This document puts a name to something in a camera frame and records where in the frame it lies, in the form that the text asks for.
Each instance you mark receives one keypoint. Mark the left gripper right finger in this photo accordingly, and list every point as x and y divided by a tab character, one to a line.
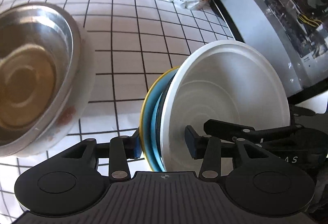
209	150

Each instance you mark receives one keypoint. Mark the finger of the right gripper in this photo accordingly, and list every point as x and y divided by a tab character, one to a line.
227	131

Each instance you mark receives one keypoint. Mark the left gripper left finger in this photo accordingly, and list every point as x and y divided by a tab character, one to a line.
121	149

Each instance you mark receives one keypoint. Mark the white bowl with yellow rim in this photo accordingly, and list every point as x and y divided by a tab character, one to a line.
147	110

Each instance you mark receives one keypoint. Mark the blue ceramic bowl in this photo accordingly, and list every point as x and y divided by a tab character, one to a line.
156	122

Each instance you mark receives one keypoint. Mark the tall white ceramic bowl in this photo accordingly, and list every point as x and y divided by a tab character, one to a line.
224	80

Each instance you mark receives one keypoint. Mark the white bowl with pink flowers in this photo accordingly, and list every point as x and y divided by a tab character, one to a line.
73	105

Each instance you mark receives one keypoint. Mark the stainless steel bowl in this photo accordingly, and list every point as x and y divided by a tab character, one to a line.
40	50

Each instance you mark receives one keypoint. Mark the white checkered tablecloth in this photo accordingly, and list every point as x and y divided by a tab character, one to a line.
135	42

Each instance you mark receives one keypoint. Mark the white glass pc case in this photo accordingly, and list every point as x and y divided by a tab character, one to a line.
292	36

